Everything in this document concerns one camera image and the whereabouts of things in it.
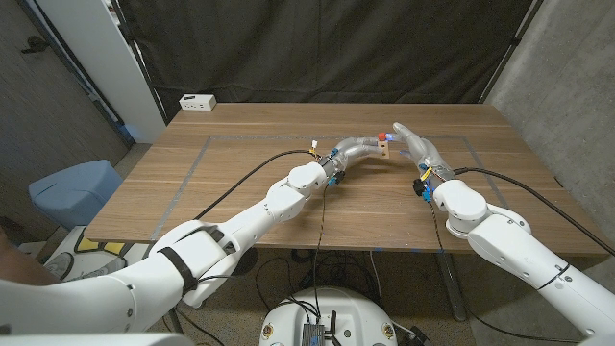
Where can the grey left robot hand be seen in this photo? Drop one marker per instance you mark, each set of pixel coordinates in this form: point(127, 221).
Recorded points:
point(351, 150)

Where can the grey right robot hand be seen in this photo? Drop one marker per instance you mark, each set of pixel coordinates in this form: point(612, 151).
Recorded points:
point(425, 151)

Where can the small wooden block with holes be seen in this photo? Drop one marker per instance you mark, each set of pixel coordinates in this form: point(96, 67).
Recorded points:
point(384, 150)

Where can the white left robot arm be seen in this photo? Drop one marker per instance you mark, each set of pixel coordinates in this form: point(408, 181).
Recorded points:
point(216, 245)

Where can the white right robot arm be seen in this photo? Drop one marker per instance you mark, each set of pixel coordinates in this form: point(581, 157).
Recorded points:
point(523, 254)

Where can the black backdrop curtain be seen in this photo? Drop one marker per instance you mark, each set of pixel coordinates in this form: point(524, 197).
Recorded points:
point(312, 48)

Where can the black backdrop stand pole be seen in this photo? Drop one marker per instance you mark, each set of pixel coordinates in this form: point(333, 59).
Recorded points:
point(509, 48)
point(139, 62)

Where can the grey table leg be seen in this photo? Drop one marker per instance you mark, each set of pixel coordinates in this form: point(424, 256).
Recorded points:
point(449, 288)

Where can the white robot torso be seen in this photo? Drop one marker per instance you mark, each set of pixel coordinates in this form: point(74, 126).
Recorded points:
point(346, 307)

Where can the white power strip box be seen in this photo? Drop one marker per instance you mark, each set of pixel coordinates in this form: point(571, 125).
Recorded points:
point(197, 102)

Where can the black antenna on torso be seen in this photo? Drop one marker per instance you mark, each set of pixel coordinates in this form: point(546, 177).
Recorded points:
point(332, 324)

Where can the black connector beside torso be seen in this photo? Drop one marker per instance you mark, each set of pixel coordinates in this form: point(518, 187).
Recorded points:
point(418, 338)

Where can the grey electronics box on torso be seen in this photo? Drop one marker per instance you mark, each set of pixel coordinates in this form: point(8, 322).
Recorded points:
point(312, 335)

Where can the white cabinet panel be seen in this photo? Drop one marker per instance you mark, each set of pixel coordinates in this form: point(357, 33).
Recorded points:
point(105, 62)

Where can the grey sneaker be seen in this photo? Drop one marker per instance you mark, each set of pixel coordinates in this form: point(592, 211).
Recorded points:
point(60, 264)
point(103, 270)

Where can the blue-grey padded stool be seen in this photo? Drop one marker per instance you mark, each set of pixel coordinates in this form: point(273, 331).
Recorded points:
point(72, 192)

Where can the person's bare leg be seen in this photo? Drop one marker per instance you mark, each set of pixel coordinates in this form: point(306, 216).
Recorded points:
point(19, 269)

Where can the dark door frame rail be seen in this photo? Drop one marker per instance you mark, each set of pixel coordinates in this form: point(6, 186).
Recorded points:
point(96, 97)

